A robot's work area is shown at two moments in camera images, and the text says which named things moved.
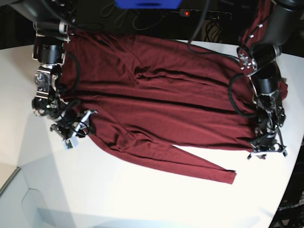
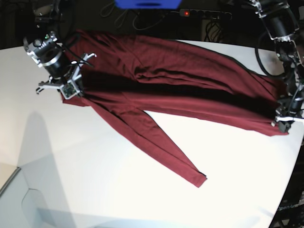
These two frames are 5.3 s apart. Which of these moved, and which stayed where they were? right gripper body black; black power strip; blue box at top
Moved: right gripper body black
Stayed: black power strip; blue box at top
